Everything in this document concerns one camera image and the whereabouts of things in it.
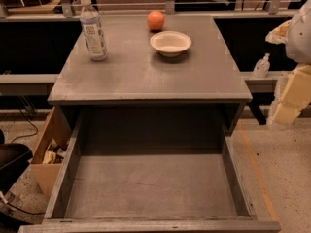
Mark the open grey top drawer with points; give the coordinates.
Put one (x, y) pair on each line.
(151, 170)

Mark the clear plastic water bottle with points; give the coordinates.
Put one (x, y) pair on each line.
(93, 32)

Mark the white paper bowl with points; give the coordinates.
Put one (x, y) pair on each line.
(170, 43)

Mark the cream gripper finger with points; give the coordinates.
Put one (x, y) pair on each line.
(292, 95)
(278, 35)

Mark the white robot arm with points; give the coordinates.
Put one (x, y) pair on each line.
(298, 46)

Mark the cardboard box with scraps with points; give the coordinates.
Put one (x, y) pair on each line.
(49, 151)

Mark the grey wooden cabinet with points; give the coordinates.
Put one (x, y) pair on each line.
(135, 72)

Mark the orange fruit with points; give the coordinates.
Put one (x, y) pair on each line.
(155, 20)

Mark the black office chair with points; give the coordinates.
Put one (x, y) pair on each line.
(14, 159)

